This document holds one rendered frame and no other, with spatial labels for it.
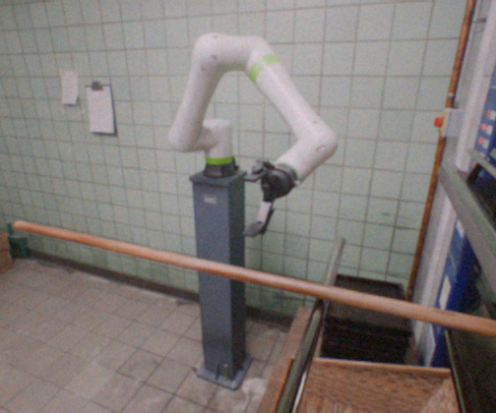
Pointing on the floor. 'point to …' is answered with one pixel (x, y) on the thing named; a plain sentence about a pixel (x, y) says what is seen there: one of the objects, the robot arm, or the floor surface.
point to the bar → (291, 398)
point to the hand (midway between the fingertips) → (250, 206)
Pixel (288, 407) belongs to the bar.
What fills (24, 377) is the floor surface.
